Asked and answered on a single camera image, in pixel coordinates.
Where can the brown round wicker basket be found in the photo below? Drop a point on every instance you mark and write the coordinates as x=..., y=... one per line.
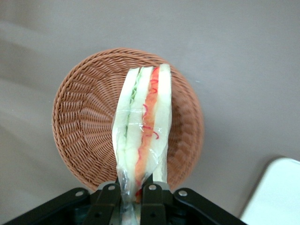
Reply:
x=89, y=112

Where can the triangle sandwich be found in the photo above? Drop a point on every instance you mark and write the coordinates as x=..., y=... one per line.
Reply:
x=145, y=112

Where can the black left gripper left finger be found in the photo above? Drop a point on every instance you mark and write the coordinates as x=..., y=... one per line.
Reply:
x=105, y=204

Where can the beige plastic tray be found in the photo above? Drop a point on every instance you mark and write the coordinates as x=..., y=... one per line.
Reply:
x=276, y=194

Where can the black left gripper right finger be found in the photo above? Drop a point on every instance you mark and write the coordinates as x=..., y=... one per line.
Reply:
x=154, y=204

